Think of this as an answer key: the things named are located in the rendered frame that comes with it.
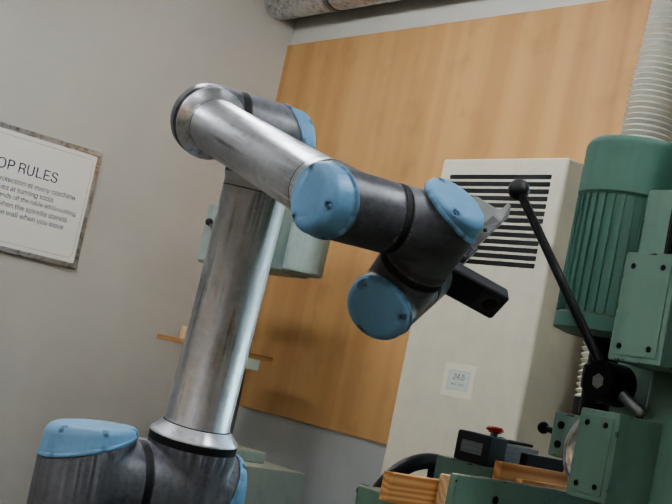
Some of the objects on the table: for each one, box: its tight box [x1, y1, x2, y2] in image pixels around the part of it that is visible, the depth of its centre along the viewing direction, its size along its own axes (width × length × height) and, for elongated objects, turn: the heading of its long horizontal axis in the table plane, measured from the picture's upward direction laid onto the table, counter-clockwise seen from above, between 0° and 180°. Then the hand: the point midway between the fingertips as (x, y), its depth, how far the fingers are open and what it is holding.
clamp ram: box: [519, 452, 564, 472], centre depth 197 cm, size 9×8×9 cm
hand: (482, 240), depth 186 cm, fingers open, 14 cm apart
